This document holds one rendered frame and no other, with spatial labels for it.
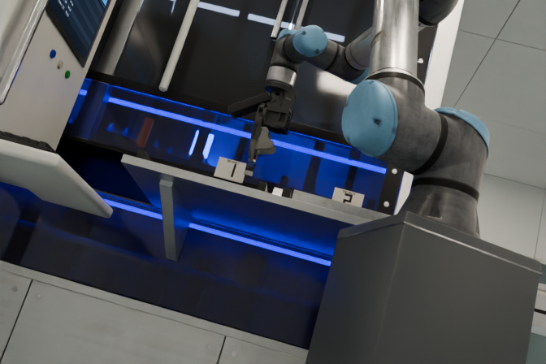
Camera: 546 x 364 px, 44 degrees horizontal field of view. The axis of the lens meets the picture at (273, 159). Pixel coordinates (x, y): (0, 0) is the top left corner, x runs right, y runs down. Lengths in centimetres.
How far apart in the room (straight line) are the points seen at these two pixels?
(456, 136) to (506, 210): 582
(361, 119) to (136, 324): 99
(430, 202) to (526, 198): 594
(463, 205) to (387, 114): 20
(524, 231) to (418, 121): 588
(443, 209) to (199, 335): 92
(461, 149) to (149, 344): 104
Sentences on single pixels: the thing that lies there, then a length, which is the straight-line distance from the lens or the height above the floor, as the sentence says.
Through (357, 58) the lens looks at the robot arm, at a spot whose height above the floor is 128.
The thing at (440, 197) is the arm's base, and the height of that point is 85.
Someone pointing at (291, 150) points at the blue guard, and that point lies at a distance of 195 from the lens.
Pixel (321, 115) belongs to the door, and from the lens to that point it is 200.
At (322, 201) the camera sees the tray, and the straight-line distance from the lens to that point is 155.
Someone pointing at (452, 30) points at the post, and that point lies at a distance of 217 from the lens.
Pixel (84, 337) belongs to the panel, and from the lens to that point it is 192.
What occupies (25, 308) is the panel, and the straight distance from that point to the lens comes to 198.
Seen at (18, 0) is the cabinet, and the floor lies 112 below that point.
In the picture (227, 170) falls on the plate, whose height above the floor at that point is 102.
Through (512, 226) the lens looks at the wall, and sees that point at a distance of 696.
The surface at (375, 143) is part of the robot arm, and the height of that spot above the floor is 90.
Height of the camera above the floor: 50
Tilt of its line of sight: 17 degrees up
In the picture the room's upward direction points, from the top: 17 degrees clockwise
